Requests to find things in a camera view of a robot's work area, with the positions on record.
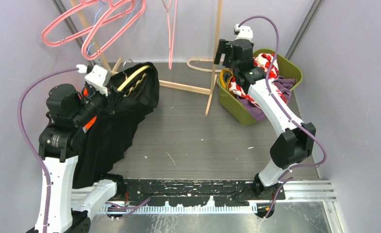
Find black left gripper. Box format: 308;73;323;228
71;83;123;127

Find red white patterned garment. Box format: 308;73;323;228
228;53;291;108

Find cream yellow hanger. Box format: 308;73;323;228
116;65;150;97

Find black skirt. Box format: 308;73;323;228
72;62;160;189

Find purple skirt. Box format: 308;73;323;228
238;76;297;122

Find thin pink wire hanger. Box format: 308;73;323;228
162;0;178;70

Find pink plastic hanger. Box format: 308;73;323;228
91;0;148;58

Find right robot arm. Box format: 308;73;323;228
214;39;316;200

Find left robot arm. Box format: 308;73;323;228
31;83;126;233

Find orange cloth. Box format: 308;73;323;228
82;87;97;133

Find green plastic basket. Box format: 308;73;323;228
216;54;303;125

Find wooden clothes rack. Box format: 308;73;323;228
76;0;222;116

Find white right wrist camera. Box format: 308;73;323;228
234;24;253;42

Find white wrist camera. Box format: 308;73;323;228
85;65;112;96
234;24;253;42

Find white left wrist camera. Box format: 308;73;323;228
85;65;112;96

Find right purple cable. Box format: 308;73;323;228
236;15;328;222

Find purple cable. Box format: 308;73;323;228
236;15;328;222
17;64;151;233

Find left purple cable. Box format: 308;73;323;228
17;64;151;233

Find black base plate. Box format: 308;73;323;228
110;179;285;207

